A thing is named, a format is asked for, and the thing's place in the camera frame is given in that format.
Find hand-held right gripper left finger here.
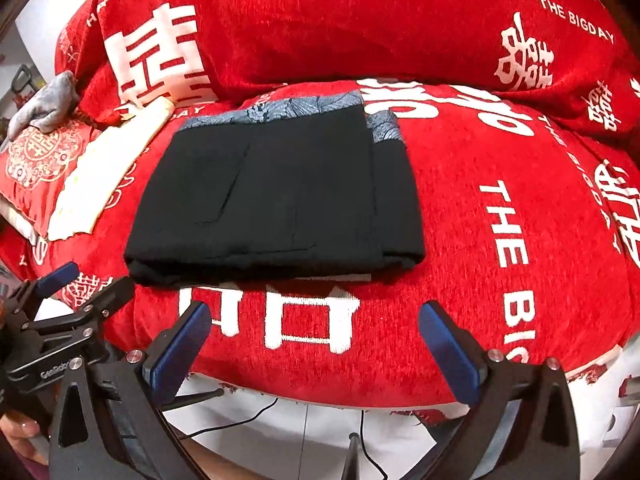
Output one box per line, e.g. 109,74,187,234
48,301,213,480

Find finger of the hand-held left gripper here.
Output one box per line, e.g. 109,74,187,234
10,261,81,311
22,276,137,347

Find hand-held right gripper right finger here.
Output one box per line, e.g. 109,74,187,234
419,301,581,480

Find black pants with grey waistband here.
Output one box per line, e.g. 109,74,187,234
123,91,427,288

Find person's left hand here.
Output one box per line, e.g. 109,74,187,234
0,407,51,466

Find black stand leg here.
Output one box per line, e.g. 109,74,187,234
342,432,362,480
170,387,224,411

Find cream cloth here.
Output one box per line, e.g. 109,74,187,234
47,97,174,241

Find red embroidered cushion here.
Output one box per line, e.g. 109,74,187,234
0,120,103,247

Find red printed sofa cover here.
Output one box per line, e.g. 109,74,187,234
0,0,640,461

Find grey cloth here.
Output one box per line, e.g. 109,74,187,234
0,71,81,153

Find black cable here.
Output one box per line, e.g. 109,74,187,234
359,409,389,480
177,396,279,441

